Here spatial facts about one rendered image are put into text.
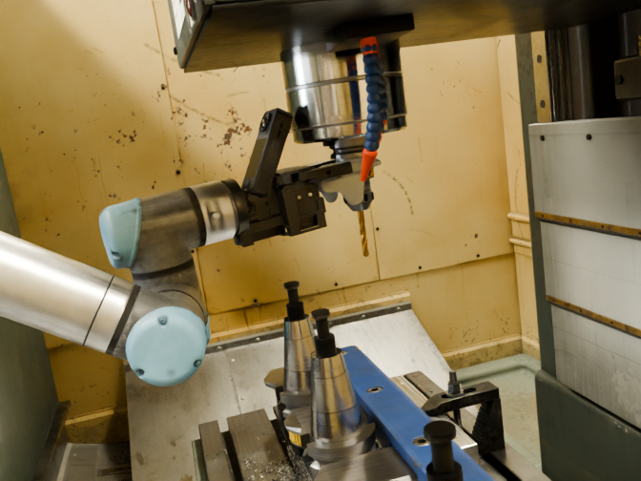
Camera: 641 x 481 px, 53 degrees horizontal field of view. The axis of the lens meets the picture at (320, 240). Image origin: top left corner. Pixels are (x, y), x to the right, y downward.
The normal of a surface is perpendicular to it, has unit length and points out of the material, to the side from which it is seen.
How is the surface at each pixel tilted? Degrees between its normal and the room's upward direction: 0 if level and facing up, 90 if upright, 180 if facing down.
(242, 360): 24
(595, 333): 91
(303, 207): 90
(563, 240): 90
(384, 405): 0
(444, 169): 90
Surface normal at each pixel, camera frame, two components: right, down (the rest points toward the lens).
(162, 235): 0.44, 0.09
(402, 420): -0.14, -0.97
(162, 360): 0.19, 0.15
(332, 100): -0.22, 0.21
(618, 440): -0.96, 0.18
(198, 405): -0.02, -0.83
